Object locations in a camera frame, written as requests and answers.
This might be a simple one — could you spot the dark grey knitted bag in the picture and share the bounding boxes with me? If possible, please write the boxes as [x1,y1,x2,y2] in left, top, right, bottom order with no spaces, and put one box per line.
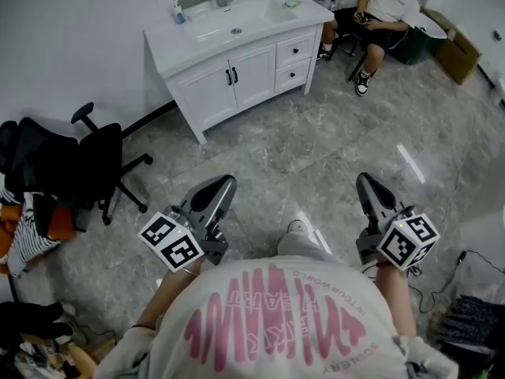
[438,295,505,355]

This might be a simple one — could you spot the person's right forearm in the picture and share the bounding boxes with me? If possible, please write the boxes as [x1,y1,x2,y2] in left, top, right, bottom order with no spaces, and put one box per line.
[373,265,418,339]

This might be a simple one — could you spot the black fabric bundle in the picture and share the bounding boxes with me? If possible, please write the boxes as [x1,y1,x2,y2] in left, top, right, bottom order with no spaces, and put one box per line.
[0,301,75,351]

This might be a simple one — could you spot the cardboard box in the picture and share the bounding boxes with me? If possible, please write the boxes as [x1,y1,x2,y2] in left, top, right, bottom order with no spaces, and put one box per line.
[424,8,483,86]

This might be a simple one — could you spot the white vanity cabinet with sink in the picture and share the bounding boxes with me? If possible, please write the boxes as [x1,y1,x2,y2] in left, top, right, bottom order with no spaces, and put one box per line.
[142,0,335,145]

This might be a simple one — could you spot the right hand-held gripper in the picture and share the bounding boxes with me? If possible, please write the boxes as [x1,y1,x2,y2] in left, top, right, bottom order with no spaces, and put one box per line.
[356,173,441,271]

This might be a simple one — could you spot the blue hand wash bottle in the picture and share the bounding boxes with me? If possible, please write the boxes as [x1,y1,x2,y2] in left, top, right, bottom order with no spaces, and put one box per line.
[171,0,188,25]

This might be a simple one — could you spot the person's left forearm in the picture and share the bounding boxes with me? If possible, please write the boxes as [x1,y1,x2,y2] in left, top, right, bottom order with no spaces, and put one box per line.
[132,257,207,333]

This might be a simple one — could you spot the white cabinet door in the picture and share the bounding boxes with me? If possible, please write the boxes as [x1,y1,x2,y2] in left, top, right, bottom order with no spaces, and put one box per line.
[177,63,238,129]
[229,44,277,109]

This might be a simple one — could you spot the black cable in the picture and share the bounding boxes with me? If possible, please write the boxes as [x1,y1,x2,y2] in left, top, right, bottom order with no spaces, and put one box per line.
[408,250,505,314]

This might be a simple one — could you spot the white bin lid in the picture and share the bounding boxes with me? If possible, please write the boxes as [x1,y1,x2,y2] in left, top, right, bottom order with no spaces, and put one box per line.
[418,10,449,39]

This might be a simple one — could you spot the white cabinet drawer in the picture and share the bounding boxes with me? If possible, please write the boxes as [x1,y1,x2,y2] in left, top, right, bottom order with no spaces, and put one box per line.
[275,32,316,69]
[275,58,312,93]

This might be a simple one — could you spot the black office chair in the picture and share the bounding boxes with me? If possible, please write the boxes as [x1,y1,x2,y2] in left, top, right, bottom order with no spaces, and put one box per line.
[0,101,154,227]

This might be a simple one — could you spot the white shirt with pink print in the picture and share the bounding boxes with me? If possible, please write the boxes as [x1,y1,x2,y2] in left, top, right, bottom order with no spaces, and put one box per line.
[94,254,461,379]

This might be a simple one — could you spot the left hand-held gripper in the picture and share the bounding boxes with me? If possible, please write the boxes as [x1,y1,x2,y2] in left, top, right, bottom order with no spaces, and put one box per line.
[137,174,238,272]

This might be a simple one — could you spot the orange cloth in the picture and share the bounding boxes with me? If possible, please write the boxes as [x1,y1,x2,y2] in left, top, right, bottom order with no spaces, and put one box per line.
[0,203,78,266]

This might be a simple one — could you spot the dark green bin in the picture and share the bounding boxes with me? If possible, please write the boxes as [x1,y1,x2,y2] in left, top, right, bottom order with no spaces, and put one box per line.
[388,24,435,66]

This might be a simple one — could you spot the black chair legs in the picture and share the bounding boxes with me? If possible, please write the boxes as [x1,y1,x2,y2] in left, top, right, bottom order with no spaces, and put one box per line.
[334,32,368,83]

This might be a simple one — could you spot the person's grey trouser leg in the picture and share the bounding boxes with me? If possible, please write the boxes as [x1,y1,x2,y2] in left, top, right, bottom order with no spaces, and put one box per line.
[275,230,336,261]

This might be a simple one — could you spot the person's white shoe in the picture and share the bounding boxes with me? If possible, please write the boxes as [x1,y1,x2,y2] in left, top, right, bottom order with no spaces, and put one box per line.
[286,220,310,236]

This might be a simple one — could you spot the striped black and white cloth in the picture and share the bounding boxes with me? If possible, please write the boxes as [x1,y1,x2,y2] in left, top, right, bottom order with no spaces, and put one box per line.
[0,187,60,276]

